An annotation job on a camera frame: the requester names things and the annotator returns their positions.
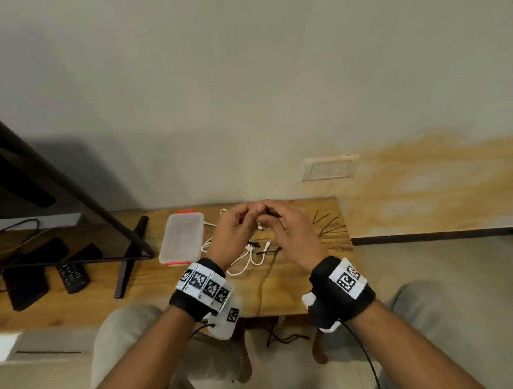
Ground black remote control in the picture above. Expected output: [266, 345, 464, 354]
[56, 262, 90, 295]

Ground black television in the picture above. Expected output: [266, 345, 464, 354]
[0, 120, 157, 268]

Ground person's right hand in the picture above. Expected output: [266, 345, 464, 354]
[256, 198, 331, 278]

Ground beige wall plate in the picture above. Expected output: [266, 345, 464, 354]
[301, 155, 361, 183]

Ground white flat device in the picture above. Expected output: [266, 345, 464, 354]
[0, 213, 82, 232]

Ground black twist ties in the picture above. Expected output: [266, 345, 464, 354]
[312, 208, 348, 238]

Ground person's left forearm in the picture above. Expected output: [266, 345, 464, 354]
[96, 304, 201, 389]

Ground black flat device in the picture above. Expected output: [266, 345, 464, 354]
[2, 266, 51, 313]

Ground black camera cable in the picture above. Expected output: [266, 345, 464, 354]
[187, 322, 217, 342]
[338, 318, 382, 389]

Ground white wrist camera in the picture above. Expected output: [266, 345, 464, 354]
[200, 294, 242, 341]
[301, 291, 342, 333]

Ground black television cable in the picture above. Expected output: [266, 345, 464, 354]
[0, 218, 42, 258]

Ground transparent plastic box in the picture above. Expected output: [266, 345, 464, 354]
[158, 209, 206, 268]

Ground person's left hand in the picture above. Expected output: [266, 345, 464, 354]
[206, 201, 267, 277]

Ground person's right forearm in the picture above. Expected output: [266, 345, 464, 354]
[340, 300, 488, 389]

